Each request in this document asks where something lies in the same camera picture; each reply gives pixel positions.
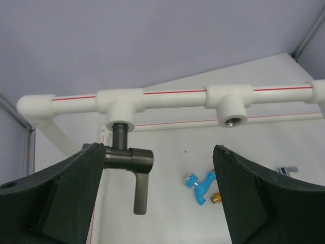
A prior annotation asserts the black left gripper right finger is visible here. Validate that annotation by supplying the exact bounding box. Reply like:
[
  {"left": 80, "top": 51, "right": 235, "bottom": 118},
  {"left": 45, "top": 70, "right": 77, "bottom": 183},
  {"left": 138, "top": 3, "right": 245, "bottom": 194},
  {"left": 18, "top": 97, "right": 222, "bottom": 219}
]
[{"left": 213, "top": 145, "right": 324, "bottom": 243}]

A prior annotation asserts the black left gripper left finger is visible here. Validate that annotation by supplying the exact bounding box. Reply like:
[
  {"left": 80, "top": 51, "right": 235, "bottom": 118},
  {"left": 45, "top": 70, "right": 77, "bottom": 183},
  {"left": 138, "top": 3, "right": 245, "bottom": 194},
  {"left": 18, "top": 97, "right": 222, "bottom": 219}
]
[{"left": 1, "top": 143, "right": 105, "bottom": 243}]

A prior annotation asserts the dark long-spout faucet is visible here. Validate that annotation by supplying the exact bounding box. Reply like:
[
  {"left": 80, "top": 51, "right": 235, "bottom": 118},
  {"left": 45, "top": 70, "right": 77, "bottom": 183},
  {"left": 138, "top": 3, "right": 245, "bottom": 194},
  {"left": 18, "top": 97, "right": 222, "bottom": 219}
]
[{"left": 104, "top": 123, "right": 154, "bottom": 215}]

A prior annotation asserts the white PVC pipe frame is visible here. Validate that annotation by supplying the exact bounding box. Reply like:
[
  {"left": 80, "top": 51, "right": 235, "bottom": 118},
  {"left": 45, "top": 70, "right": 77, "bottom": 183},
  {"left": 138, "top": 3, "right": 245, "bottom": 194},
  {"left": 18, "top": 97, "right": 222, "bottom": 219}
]
[{"left": 16, "top": 79, "right": 325, "bottom": 244}]

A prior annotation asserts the chrome metal faucet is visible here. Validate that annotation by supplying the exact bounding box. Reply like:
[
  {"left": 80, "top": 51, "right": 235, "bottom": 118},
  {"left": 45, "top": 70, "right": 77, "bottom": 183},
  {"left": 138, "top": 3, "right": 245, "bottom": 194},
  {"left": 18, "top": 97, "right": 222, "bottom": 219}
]
[{"left": 276, "top": 166, "right": 299, "bottom": 177}]

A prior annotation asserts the orange plastic faucet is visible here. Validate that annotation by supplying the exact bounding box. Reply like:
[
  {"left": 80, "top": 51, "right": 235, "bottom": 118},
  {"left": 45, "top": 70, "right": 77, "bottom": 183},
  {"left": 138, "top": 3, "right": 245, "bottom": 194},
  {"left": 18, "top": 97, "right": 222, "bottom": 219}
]
[{"left": 210, "top": 192, "right": 222, "bottom": 204}]

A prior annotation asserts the blue plastic faucet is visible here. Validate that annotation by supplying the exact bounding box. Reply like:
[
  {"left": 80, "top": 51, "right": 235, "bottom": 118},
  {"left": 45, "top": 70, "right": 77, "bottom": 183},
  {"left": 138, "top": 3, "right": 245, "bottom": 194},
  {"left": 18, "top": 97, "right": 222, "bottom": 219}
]
[{"left": 184, "top": 170, "right": 216, "bottom": 205}]

